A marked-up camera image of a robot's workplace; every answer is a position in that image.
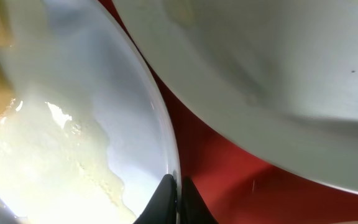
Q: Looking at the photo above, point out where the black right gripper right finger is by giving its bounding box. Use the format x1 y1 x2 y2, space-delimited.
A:
180 177 218 224

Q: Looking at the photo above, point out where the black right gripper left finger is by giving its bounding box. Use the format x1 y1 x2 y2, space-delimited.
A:
134 174 177 224

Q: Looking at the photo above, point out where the light blue plate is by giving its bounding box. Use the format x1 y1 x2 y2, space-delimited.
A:
0 0 180 224

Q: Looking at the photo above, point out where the white plate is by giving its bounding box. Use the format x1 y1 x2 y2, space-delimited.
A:
114 0 358 194

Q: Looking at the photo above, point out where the red plastic tray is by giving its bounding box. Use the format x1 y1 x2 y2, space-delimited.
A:
103 1 358 223

